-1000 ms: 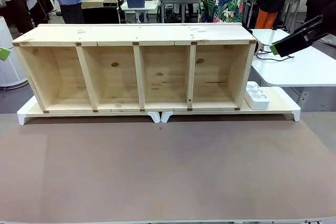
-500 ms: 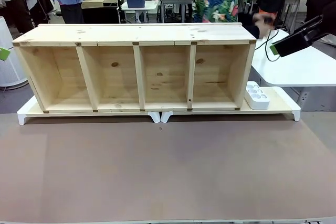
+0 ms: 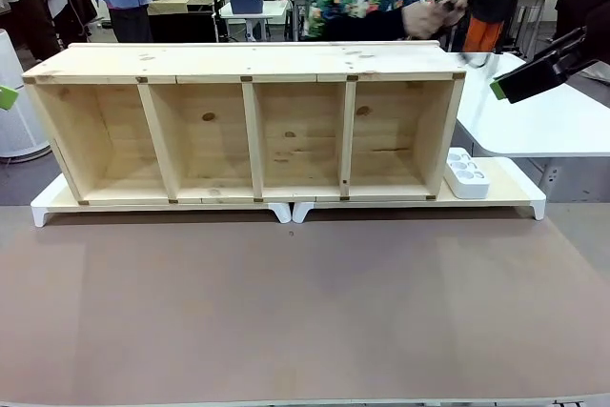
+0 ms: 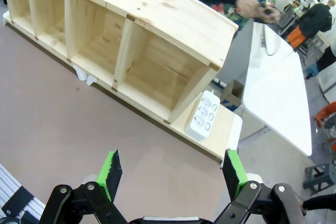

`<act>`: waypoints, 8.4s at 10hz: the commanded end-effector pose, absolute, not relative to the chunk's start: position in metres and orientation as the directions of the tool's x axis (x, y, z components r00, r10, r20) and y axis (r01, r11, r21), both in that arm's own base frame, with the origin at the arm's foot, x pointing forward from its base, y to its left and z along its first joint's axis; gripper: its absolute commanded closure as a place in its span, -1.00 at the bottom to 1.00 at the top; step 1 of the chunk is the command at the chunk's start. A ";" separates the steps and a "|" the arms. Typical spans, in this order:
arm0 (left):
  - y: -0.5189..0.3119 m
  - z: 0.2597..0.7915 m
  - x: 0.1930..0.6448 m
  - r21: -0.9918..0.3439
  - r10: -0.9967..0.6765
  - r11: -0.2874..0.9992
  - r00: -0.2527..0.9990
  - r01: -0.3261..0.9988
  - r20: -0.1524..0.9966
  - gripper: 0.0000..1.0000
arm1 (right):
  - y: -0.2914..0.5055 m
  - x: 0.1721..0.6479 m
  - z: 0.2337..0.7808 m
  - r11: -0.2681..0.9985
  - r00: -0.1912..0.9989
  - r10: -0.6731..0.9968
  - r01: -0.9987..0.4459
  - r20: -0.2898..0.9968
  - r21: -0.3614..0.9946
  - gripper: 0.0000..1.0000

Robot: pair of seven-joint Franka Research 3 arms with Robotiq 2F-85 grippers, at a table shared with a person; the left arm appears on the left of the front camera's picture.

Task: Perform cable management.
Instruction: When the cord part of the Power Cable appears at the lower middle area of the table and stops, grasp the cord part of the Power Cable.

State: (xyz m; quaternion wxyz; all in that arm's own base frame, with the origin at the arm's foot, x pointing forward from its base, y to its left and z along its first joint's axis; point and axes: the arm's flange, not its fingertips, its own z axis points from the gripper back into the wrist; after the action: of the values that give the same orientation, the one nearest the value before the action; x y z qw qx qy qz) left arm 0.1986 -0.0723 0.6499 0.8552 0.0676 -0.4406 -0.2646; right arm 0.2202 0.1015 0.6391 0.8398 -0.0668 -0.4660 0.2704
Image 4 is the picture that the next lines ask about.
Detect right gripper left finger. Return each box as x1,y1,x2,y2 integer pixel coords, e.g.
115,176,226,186
39,149,129,224

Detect bystander black sleeve forearm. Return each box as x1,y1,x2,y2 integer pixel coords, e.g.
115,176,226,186
301,194,336,212

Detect white three-socket power strip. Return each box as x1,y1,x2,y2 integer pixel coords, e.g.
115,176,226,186
184,90,221,141

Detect black flat plate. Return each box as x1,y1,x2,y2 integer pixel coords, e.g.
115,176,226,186
4,186,35,218

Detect person black jacket orange trousers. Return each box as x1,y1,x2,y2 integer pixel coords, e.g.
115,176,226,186
287,0,335,49

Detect open brown cardboard box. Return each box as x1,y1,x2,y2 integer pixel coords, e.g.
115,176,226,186
223,79,245,107

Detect grey metal stool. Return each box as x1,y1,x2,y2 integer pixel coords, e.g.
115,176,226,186
303,161,336,196

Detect grey metal frame table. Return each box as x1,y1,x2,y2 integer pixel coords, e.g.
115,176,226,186
278,3,301,37

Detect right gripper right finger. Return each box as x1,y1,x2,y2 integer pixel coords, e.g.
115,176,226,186
214,149,305,224

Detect white rounded table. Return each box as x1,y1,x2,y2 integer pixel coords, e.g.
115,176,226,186
243,22,313,157

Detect person in orange clothing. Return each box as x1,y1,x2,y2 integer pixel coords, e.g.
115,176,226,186
314,102,336,128

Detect person right hand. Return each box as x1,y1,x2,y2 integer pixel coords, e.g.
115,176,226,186
235,0,280,23

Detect long wooden compartment shelf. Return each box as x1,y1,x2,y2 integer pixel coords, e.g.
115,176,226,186
4,0,239,125

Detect white ribbed panel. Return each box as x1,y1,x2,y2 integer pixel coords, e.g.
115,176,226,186
0,163,47,224

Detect person in dark trousers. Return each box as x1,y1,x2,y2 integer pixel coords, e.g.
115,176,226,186
305,46,336,80

